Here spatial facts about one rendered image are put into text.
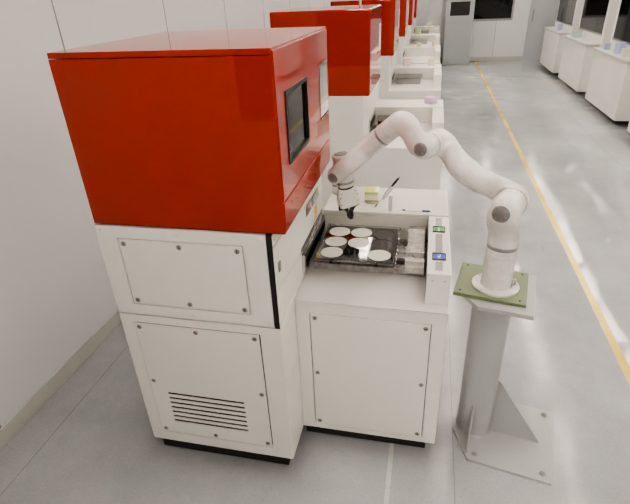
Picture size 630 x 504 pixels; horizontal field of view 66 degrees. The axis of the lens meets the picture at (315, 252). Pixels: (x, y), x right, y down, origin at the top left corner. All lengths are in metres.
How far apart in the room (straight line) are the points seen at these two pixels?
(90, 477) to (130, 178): 1.49
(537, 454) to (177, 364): 1.69
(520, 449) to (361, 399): 0.80
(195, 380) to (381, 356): 0.81
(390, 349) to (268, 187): 0.90
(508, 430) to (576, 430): 0.35
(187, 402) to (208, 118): 1.30
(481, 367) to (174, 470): 1.50
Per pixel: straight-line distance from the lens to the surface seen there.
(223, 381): 2.17
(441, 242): 2.21
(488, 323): 2.19
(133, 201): 1.86
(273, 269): 1.74
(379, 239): 2.33
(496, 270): 2.08
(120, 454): 2.74
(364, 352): 2.14
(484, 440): 2.64
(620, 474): 2.74
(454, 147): 2.06
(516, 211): 1.93
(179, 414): 2.43
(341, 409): 2.39
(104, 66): 1.75
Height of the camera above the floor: 1.96
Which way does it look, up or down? 28 degrees down
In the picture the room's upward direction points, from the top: 3 degrees counter-clockwise
